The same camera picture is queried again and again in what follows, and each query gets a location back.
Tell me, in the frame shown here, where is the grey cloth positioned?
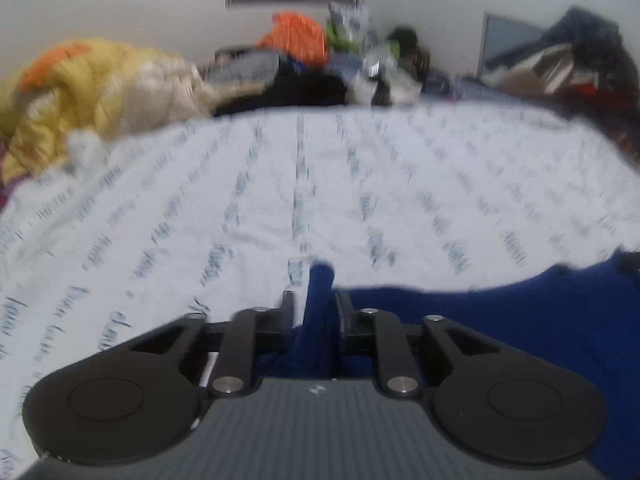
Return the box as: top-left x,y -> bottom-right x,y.
205,50 -> 281,96

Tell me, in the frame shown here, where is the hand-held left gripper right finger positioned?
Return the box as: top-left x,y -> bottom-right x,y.
335,290 -> 521,401

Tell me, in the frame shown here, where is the black cloth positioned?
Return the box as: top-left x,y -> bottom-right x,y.
215,60 -> 351,117

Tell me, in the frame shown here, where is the grey panel board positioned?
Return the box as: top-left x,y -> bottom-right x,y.
480,10 -> 546,78

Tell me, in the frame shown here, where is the pile of dark clothes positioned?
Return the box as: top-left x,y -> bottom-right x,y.
475,6 -> 640,161

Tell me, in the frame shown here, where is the white printed bed sheet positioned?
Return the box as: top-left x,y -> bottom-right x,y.
0,102 -> 640,480

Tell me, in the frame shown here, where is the orange plastic bag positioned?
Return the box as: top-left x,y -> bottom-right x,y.
255,11 -> 331,66

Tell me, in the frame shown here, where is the floral patterned bag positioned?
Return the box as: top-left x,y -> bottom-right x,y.
327,1 -> 376,46

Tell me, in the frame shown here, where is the white crumpled plastic bag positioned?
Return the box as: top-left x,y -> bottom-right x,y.
347,47 -> 423,108

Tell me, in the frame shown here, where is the dark camouflage bag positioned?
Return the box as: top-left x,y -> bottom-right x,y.
387,25 -> 432,86

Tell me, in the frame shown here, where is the green plastic bag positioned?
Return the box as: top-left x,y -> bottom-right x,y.
327,20 -> 361,52

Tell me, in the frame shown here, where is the yellow quilt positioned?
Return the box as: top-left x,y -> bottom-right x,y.
0,37 -> 221,186

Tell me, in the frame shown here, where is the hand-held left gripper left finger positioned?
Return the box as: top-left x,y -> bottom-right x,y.
102,287 -> 298,401

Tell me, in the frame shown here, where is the blue sweater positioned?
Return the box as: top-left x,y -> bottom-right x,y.
257,252 -> 640,480

